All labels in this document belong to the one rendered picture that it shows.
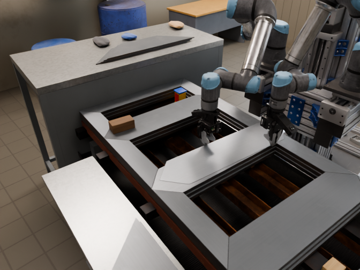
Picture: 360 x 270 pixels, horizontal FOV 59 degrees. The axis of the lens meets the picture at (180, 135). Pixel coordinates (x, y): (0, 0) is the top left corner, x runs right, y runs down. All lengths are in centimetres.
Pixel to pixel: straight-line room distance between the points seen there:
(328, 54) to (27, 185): 236
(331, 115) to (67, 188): 133
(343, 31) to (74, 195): 161
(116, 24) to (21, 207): 235
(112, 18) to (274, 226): 329
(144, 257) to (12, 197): 177
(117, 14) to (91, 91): 219
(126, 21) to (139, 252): 318
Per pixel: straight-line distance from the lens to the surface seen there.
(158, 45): 218
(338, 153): 283
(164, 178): 134
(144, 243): 123
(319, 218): 129
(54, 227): 245
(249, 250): 113
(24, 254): 238
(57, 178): 163
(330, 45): 195
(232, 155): 147
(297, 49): 153
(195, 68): 228
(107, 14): 405
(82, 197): 149
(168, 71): 214
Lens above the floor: 177
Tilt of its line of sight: 35 degrees down
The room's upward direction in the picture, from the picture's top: 1 degrees counter-clockwise
